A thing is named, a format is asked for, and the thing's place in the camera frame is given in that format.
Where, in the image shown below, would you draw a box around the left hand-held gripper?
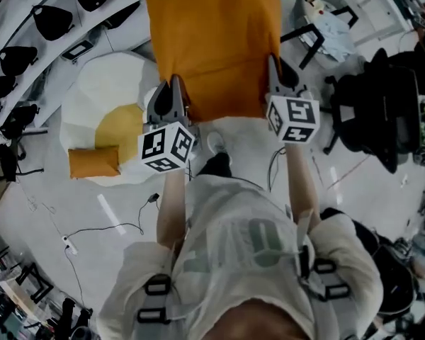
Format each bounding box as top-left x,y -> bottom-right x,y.
137,74 -> 203,174

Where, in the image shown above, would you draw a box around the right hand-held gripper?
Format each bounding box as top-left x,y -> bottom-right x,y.
264,54 -> 322,145

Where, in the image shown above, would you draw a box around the white egg-shaped floor mat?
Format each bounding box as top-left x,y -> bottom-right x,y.
59,50 -> 164,187

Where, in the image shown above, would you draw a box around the large orange cushion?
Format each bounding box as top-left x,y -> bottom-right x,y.
143,0 -> 283,122

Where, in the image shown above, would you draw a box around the small orange pillow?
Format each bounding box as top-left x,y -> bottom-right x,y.
68,145 -> 122,180

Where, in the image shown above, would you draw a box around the person's left forearm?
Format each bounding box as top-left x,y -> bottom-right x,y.
156,169 -> 189,253

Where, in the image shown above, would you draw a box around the person's right forearm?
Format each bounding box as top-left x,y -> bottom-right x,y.
285,142 -> 322,228

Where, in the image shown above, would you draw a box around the light blue garment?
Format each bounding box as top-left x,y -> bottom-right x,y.
317,12 -> 358,63

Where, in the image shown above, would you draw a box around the person's left grey shoe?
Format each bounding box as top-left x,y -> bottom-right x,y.
206,130 -> 230,156

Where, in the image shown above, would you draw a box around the person's black trousers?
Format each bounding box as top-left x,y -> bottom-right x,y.
197,152 -> 234,179

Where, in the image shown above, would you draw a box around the black office chair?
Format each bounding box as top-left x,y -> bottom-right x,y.
322,47 -> 425,175

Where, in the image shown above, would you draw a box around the black green bag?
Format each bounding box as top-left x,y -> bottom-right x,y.
104,0 -> 142,30

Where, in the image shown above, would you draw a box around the white table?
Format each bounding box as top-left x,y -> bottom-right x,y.
350,0 -> 425,49

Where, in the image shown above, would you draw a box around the person's cream shirt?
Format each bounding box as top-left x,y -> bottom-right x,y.
97,174 -> 385,340

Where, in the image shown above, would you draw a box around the white power strip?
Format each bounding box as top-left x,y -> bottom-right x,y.
61,234 -> 79,257

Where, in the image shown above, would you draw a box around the dark round chair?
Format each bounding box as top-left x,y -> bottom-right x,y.
0,132 -> 45,184

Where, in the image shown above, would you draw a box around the large black bag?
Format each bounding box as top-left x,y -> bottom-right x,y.
320,207 -> 417,318

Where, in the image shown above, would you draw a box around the grey case black frame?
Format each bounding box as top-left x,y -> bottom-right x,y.
61,40 -> 95,63

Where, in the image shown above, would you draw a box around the black floor cable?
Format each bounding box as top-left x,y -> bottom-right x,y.
65,191 -> 161,239

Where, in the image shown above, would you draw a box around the grey harness strap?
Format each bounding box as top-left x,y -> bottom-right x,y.
297,246 -> 351,302
136,273 -> 174,327

